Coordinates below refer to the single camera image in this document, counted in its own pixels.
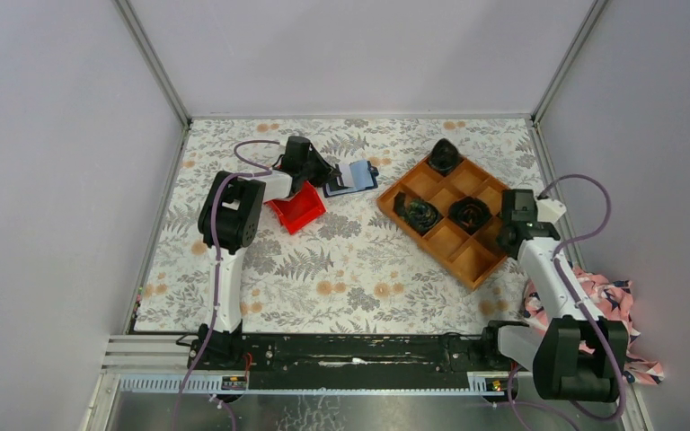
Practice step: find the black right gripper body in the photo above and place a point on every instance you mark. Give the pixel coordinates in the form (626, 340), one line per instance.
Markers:
(498, 239)

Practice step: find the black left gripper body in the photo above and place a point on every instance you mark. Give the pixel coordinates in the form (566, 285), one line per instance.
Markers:
(329, 176)

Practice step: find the red plastic bin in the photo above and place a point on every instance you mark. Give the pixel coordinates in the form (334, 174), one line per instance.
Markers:
(297, 212)

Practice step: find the navy blue card holder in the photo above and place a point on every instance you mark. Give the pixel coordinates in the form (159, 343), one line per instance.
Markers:
(354, 177)

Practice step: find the wooden compartment tray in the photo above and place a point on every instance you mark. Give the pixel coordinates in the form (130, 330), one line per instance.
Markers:
(471, 256)

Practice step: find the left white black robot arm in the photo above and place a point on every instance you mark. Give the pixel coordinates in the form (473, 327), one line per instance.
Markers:
(230, 218)

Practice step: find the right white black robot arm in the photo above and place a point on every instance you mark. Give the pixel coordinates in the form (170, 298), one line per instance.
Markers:
(580, 356)

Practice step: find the rolled dark tie centre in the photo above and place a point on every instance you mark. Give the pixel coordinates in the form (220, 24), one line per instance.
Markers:
(470, 214)

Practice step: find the rolled dark tie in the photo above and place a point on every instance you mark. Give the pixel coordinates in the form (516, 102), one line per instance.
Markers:
(444, 157)
(470, 214)

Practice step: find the rolled dark tie top left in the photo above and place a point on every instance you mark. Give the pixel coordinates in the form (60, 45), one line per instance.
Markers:
(444, 157)

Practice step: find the rolled green tie bottom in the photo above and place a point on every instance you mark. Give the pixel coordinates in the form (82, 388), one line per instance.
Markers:
(418, 214)

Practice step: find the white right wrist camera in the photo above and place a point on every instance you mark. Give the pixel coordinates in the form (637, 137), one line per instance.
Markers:
(550, 210)

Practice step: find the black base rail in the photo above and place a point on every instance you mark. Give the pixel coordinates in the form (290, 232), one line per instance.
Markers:
(349, 362)

